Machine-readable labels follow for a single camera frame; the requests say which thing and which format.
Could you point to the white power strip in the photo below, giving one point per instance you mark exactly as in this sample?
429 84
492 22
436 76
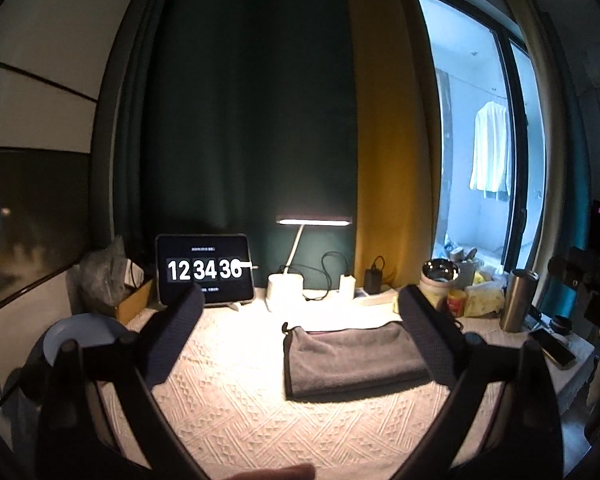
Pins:
363 298

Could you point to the steel bowl on container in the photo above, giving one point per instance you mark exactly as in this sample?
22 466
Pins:
437 277

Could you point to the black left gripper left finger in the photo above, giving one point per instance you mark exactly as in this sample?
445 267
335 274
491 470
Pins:
75 438

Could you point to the steel thermos cup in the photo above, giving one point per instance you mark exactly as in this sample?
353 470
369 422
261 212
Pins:
520 292

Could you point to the small yellow red can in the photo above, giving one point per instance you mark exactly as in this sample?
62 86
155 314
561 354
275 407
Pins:
456 302

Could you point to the cardboard box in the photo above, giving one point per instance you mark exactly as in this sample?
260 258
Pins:
135 303

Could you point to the dark green curtain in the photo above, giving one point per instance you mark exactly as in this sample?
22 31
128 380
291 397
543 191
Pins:
233 116

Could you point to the white tablet stand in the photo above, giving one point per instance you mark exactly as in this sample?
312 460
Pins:
235 304

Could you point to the yellow tissue pack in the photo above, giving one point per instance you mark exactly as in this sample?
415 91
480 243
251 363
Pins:
482 299

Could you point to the grey towel with black trim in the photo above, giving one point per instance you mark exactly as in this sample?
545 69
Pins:
347 364

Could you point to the white hanging shirt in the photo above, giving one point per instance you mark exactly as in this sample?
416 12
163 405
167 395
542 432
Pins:
490 172

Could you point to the tablet showing clock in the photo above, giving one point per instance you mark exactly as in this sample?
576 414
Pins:
220 264

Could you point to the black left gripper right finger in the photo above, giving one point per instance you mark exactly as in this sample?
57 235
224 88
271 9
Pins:
523 439

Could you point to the black charger adapter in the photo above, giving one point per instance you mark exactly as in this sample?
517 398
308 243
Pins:
372 281

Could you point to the white charger adapter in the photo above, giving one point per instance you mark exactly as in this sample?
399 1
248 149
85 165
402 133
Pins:
347 286

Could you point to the yellow curtain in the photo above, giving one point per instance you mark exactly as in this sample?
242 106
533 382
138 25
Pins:
399 138

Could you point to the plastic bag with boxes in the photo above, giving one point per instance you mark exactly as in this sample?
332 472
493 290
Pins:
108 277

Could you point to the white patterned tablecloth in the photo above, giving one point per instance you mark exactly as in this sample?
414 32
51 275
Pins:
225 397

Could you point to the smartphone on table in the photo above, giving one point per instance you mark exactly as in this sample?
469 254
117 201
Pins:
554 349

